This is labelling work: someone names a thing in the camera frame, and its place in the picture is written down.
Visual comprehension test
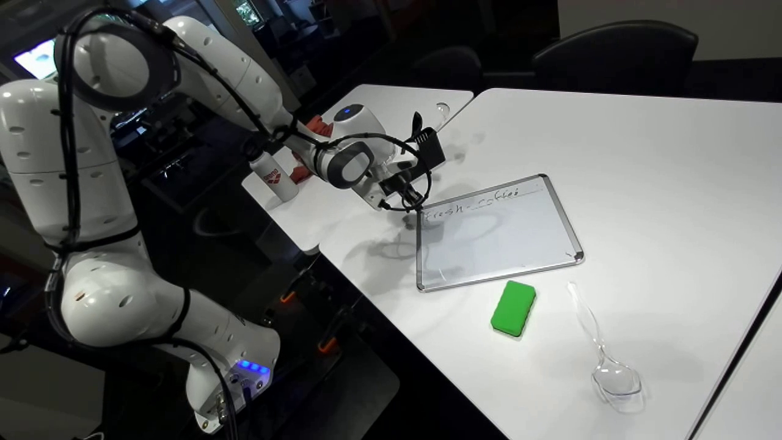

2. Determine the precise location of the black office chair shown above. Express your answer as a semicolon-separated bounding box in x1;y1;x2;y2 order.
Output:
411;43;486;92
531;20;704;88

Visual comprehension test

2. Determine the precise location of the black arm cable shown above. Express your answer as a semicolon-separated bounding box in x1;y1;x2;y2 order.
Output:
43;4;431;247

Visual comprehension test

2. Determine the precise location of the clear plastic spoon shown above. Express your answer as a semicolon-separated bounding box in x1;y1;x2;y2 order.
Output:
565;279;648;413

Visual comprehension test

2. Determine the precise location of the computer monitor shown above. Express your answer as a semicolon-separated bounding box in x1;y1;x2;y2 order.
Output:
10;34;62;82

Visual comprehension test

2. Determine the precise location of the green board eraser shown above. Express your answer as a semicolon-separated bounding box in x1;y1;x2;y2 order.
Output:
489;279;541;339

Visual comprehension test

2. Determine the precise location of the black robot mount table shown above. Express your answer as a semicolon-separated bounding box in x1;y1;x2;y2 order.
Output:
241;259;403;440

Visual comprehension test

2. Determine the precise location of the metal framed whiteboard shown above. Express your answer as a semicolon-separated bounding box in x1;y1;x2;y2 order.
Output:
412;171;586;296

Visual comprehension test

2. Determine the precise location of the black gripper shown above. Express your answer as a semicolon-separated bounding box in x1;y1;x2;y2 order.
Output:
399;127;447;214

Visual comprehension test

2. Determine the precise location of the white cup red print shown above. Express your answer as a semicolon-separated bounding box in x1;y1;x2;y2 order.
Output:
251;149;300;204

